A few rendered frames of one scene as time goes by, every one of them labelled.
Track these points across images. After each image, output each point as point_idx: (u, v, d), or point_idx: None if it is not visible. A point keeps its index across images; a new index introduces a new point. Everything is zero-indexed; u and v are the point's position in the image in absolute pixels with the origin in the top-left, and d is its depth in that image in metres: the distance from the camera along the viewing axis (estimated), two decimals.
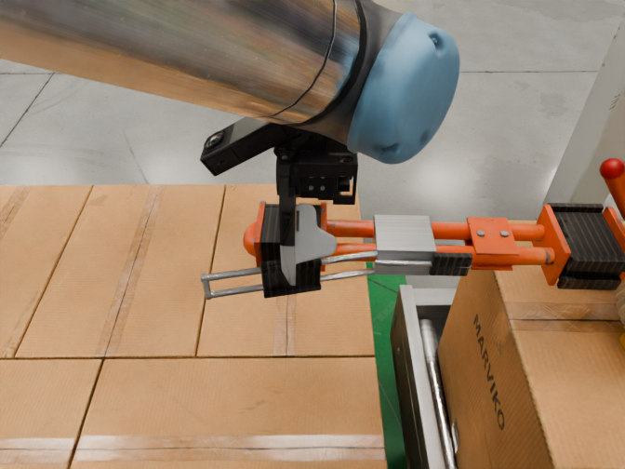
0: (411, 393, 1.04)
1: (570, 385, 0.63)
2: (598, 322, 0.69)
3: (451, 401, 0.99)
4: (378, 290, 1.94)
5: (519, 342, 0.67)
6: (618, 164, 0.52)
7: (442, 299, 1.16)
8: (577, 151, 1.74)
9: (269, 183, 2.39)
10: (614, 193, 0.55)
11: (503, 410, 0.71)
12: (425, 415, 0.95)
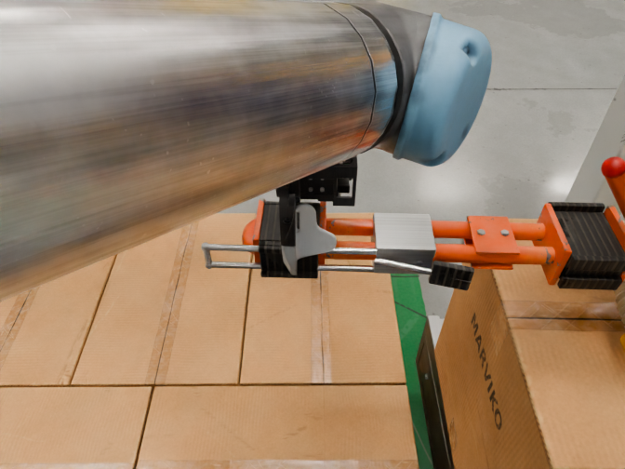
0: (442, 420, 1.12)
1: (568, 384, 0.62)
2: (597, 321, 0.69)
3: (448, 401, 0.98)
4: (397, 309, 2.02)
5: (517, 341, 0.66)
6: (620, 162, 0.52)
7: None
8: (588, 178, 1.82)
9: None
10: (616, 192, 0.54)
11: (500, 409, 0.71)
12: None
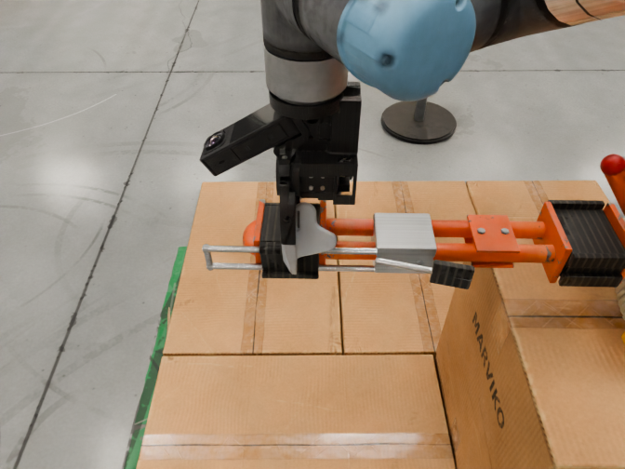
0: None
1: (570, 382, 0.62)
2: (598, 318, 0.69)
3: (450, 400, 0.98)
4: None
5: (518, 340, 0.66)
6: (619, 159, 0.52)
7: None
8: None
9: (423, 181, 2.39)
10: (615, 189, 0.54)
11: (503, 408, 0.71)
12: None
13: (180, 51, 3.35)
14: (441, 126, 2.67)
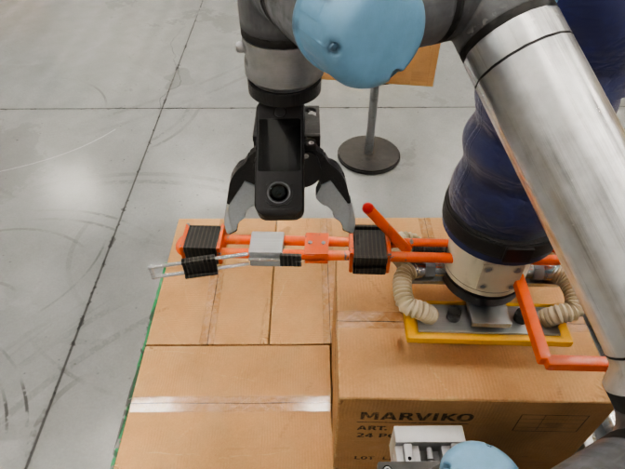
0: None
1: (359, 356, 1.15)
2: (387, 322, 1.22)
3: (332, 374, 1.52)
4: None
5: (339, 334, 1.20)
6: (368, 206, 0.98)
7: None
8: None
9: None
10: (372, 221, 1.00)
11: None
12: None
13: (171, 88, 3.87)
14: (386, 158, 3.20)
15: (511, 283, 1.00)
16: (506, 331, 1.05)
